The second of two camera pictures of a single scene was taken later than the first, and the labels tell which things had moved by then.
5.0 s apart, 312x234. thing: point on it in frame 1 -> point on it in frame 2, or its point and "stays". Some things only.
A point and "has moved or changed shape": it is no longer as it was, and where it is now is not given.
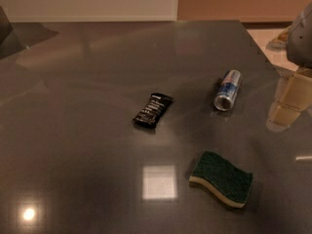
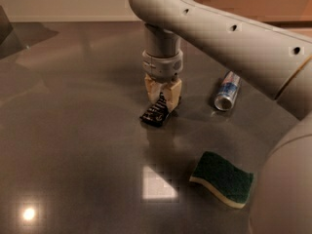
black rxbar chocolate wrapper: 149,114 has moved or changed shape
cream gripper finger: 293,96 -> 163,69
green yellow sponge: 230,181 stays
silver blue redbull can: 227,90 stays
